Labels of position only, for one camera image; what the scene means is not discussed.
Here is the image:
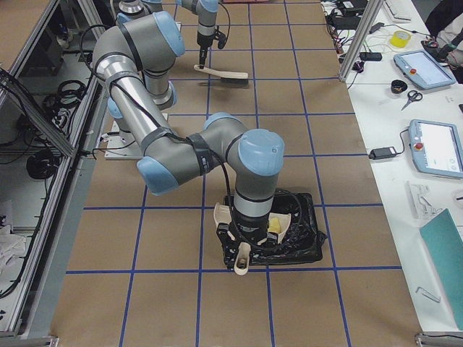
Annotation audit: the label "black lined bin right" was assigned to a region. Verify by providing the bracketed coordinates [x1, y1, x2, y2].
[224, 189, 326, 265]

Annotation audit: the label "black power adapter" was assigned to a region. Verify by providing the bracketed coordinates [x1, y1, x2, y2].
[368, 147, 398, 160]

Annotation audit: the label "black scissors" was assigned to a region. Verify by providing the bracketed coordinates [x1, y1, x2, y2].
[401, 90, 423, 111]

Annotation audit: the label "aluminium frame post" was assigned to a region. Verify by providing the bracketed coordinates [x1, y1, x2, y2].
[339, 0, 383, 82]

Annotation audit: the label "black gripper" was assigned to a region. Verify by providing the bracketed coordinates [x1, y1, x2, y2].
[199, 44, 209, 69]
[216, 213, 277, 253]

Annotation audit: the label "teach pendant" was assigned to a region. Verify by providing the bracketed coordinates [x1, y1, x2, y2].
[408, 119, 462, 179]
[393, 50, 456, 90]

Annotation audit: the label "yellow tape roll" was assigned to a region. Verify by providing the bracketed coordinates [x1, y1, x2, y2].
[389, 30, 411, 48]

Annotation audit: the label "teach pendant far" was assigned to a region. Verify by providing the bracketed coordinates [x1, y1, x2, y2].
[393, 50, 456, 90]

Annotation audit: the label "teach pendant near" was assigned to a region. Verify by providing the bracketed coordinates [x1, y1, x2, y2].
[408, 119, 462, 179]

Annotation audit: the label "white dustpan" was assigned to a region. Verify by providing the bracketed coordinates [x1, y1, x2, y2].
[213, 203, 295, 275]

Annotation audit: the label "teal folder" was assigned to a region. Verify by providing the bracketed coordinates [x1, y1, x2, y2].
[420, 209, 462, 330]

